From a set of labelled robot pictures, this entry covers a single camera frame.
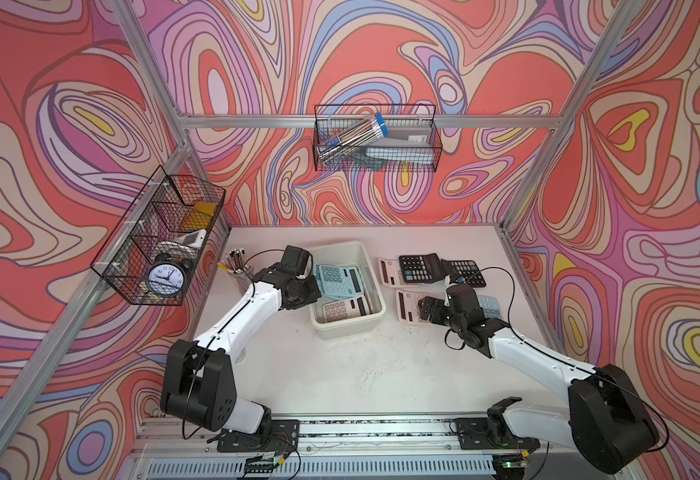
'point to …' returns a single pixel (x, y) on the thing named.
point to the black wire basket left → (148, 256)
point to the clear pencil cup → (234, 263)
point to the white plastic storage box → (363, 327)
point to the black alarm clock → (166, 277)
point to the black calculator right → (466, 269)
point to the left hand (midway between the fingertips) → (318, 293)
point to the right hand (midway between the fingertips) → (433, 311)
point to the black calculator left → (421, 268)
